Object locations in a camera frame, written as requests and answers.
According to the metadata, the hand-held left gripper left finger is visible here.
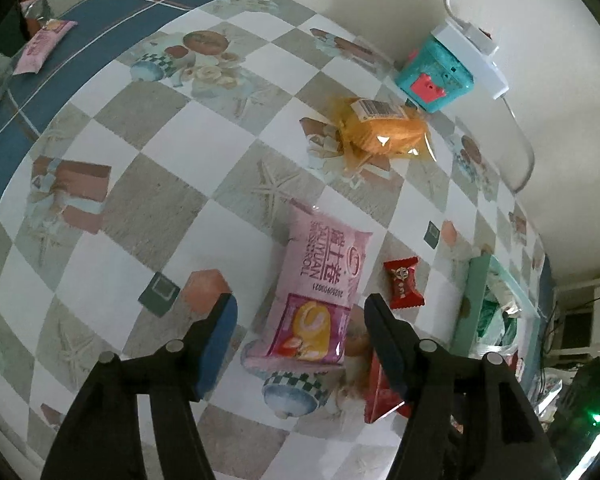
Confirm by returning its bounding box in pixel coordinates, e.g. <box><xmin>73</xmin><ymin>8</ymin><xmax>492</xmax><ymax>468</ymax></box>
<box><xmin>40</xmin><ymin>292</ymin><xmax>239</xmax><ymax>480</ymax></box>

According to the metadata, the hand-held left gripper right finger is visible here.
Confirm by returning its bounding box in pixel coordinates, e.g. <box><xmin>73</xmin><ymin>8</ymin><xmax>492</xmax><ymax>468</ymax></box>
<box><xmin>363</xmin><ymin>293</ymin><xmax>563</xmax><ymax>480</ymax></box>

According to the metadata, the green storage bin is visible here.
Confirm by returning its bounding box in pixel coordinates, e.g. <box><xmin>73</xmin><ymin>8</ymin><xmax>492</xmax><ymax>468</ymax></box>
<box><xmin>450</xmin><ymin>254</ymin><xmax>543</xmax><ymax>361</ymax></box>

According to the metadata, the pink swiss roll packet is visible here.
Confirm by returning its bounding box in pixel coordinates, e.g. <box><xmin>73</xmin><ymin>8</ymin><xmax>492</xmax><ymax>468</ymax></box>
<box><xmin>241</xmin><ymin>199</ymin><xmax>374</xmax><ymax>372</ymax></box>

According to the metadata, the large red snack packet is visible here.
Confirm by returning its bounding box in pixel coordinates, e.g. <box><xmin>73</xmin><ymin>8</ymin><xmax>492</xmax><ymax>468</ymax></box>
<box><xmin>362</xmin><ymin>350</ymin><xmax>413</xmax><ymax>425</ymax></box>

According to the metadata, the small red candy packet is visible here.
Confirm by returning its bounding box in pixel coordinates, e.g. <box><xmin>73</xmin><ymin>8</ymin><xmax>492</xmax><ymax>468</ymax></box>
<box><xmin>382</xmin><ymin>256</ymin><xmax>427</xmax><ymax>309</ymax></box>

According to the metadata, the dark background furniture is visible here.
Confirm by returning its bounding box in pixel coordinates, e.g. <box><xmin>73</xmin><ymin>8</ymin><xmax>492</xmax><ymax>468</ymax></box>
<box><xmin>550</xmin><ymin>275</ymin><xmax>600</xmax><ymax>361</ymax></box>

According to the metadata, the checkered printed tablecloth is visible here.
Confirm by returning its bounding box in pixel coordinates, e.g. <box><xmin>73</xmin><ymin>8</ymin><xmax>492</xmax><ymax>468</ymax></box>
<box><xmin>0</xmin><ymin>0</ymin><xmax>556</xmax><ymax>480</ymax></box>

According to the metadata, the orange-wrapped cake packet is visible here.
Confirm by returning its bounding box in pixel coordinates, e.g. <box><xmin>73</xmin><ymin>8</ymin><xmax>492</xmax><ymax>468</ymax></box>
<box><xmin>330</xmin><ymin>96</ymin><xmax>437</xmax><ymax>183</ymax></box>

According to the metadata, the teal toy box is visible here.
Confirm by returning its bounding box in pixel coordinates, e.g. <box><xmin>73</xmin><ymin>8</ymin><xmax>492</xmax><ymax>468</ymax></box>
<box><xmin>394</xmin><ymin>30</ymin><xmax>476</xmax><ymax>113</ymax></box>

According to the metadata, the white power strip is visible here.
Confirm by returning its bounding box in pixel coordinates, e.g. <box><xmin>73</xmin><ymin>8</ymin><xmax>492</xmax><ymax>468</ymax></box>
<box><xmin>432</xmin><ymin>17</ymin><xmax>510</xmax><ymax>101</ymax></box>

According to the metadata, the small pink packet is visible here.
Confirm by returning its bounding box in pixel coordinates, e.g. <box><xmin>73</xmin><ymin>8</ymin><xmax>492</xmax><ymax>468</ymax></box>
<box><xmin>12</xmin><ymin>19</ymin><xmax>77</xmax><ymax>76</ymax></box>

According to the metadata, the silver foil wrapper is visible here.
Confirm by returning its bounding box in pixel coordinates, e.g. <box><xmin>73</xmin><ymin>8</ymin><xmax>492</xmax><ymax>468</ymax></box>
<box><xmin>19</xmin><ymin>0</ymin><xmax>53</xmax><ymax>38</ymax></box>

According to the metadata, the thin white cable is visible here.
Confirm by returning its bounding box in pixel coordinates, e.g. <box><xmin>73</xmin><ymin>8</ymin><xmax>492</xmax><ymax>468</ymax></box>
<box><xmin>502</xmin><ymin>95</ymin><xmax>537</xmax><ymax>195</ymax></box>

